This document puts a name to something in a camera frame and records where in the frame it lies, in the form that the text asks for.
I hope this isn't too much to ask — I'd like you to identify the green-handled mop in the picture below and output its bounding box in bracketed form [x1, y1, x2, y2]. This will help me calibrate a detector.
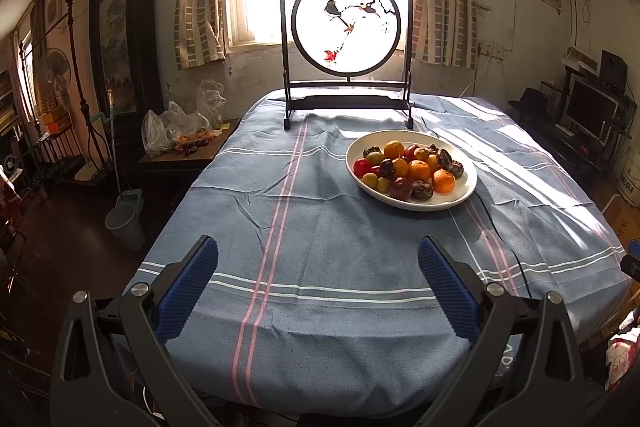
[90, 111, 143, 208]

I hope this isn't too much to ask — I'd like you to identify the standing electric fan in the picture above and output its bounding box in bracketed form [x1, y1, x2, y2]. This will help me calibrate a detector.
[40, 47, 71, 114]

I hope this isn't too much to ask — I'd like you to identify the white plastic bucket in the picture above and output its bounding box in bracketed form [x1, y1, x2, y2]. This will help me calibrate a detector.
[617, 154, 640, 208]

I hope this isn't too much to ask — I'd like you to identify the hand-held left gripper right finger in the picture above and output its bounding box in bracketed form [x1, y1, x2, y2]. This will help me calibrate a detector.
[417, 235, 586, 427]

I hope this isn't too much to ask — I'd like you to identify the black media rack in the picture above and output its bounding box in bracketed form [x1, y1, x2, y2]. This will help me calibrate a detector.
[537, 67, 633, 178]

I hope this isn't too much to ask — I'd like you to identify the white oval plate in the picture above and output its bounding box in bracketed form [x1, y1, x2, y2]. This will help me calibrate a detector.
[345, 130, 478, 212]

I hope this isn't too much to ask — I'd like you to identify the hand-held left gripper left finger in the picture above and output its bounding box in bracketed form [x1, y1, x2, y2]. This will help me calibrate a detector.
[50, 235, 219, 427]

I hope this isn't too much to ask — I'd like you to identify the clear plastic bag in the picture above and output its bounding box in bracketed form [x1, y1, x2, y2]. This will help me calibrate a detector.
[197, 79, 226, 130]

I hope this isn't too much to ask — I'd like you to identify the black iron coat rack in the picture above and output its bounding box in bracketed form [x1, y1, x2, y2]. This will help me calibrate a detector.
[17, 0, 113, 182]

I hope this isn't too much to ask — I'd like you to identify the grey-green waste bucket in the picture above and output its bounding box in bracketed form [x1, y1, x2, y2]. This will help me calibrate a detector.
[105, 203, 138, 253]

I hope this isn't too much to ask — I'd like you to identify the blue striped tablecloth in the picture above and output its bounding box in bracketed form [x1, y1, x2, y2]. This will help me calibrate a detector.
[122, 88, 633, 408]

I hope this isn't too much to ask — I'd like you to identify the orange box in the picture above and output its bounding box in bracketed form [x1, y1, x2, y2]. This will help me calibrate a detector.
[40, 111, 71, 132]

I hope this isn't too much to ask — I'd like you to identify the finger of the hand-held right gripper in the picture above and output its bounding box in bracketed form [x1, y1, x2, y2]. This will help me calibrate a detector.
[620, 241, 640, 281]

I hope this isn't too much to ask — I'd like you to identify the black hat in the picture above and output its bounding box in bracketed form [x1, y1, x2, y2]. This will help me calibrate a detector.
[509, 88, 551, 118]

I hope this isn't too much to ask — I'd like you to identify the large dark framed painting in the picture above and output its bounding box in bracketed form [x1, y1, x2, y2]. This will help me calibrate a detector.
[90, 0, 163, 122]

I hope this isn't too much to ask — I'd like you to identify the round bird screen black frame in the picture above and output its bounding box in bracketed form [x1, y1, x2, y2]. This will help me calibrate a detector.
[279, 0, 416, 130]

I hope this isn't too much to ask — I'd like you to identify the plastic bag with fruit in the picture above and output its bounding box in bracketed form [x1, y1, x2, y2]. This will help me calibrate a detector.
[142, 102, 211, 158]

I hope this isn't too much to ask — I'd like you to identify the black speaker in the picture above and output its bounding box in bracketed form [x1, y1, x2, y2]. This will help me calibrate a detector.
[600, 49, 628, 95]

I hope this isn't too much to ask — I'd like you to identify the red floral cloth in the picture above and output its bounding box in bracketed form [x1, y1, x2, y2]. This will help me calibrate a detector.
[606, 321, 640, 390]

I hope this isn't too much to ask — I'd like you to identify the dark wooden side table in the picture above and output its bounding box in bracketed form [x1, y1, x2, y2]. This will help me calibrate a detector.
[139, 119, 241, 190]

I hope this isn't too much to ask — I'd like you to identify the computer monitor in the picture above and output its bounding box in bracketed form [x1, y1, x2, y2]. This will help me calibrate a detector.
[560, 79, 621, 140]

